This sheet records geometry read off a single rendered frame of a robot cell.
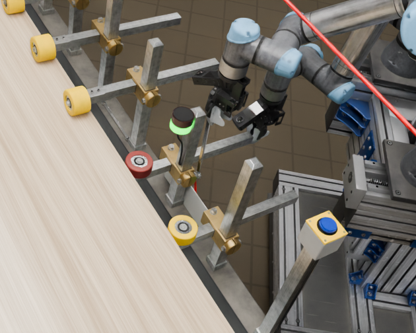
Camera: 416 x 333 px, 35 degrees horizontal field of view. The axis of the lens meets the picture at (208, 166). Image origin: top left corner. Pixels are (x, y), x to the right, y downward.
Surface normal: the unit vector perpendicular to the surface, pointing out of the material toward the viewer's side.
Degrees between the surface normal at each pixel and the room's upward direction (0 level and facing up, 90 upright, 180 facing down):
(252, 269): 0
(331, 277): 0
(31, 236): 0
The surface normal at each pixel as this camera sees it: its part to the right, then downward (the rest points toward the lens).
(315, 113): 0.20, -0.65
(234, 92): -0.60, 0.51
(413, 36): -0.39, 0.54
